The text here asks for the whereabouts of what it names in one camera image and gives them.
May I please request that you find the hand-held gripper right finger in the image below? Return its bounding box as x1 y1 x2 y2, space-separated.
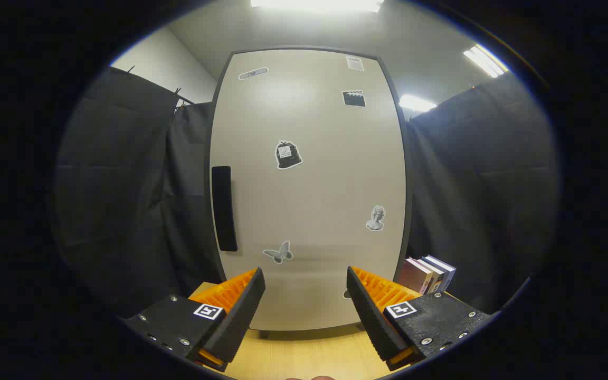
346 266 496 372

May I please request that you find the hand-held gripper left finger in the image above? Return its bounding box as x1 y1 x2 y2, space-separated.
123 267 267 372

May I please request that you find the black door handle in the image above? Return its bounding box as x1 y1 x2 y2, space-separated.
212 166 238 252

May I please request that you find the white cover book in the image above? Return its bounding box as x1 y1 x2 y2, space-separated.
415 256 444 295

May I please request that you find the dark grey cabinet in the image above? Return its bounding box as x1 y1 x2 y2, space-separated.
206 45 414 339

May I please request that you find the black backdrop cloth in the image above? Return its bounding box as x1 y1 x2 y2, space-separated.
55 66 228 320
406 71 562 315

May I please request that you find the ceiling light panel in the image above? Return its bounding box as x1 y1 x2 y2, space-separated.
250 0 385 13
399 94 438 113
463 44 510 79

